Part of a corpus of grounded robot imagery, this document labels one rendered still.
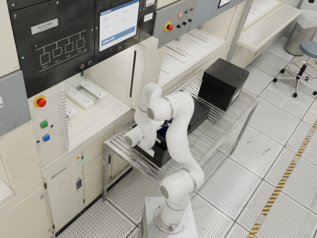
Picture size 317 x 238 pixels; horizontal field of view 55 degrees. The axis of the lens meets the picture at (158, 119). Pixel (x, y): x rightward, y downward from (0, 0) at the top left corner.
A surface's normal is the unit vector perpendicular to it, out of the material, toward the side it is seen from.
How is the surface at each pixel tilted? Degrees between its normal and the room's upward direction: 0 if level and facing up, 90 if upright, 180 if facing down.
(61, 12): 90
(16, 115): 90
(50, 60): 90
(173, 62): 0
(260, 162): 0
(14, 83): 90
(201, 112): 0
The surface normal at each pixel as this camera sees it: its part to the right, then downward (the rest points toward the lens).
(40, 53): 0.78, 0.51
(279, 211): 0.14, -0.71
